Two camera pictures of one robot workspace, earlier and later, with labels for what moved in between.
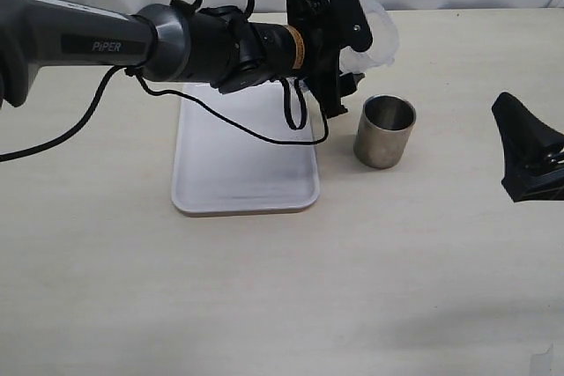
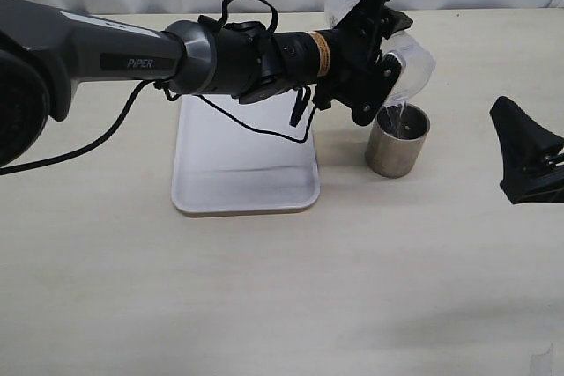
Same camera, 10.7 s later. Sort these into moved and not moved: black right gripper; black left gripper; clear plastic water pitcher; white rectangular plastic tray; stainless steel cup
Moved: black left gripper; stainless steel cup; clear plastic water pitcher
Not moved: black right gripper; white rectangular plastic tray
